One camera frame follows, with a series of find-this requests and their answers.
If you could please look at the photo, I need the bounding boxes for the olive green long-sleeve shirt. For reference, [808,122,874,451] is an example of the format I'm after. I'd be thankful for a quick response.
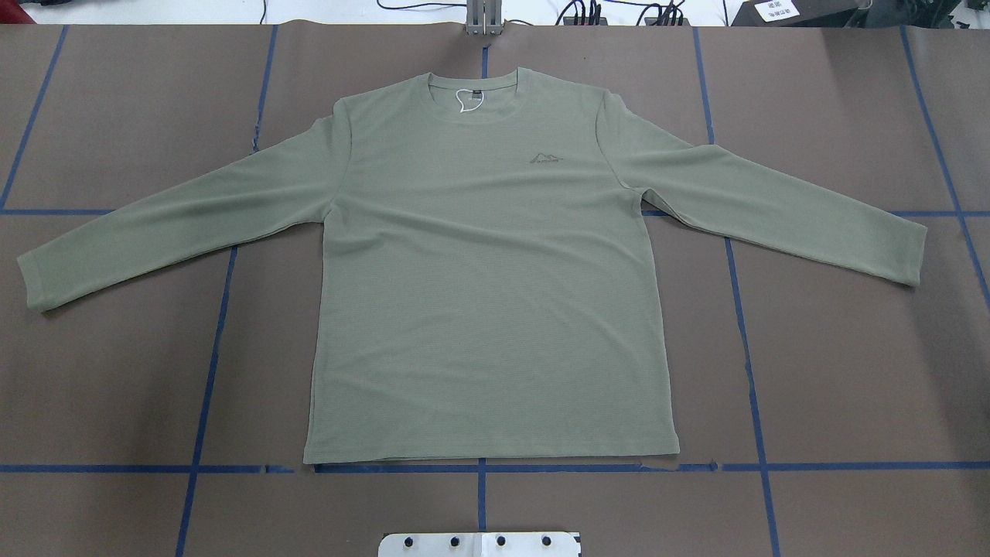
[17,67,927,465]

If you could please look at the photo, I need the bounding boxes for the grey usb hub orange ports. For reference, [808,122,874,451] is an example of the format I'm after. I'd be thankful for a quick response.
[554,0,607,27]

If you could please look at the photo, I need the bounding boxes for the grey aluminium frame post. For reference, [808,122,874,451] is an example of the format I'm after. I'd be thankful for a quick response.
[464,0,504,36]

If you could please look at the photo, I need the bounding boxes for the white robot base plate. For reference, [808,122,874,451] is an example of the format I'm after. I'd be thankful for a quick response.
[377,530,582,556]

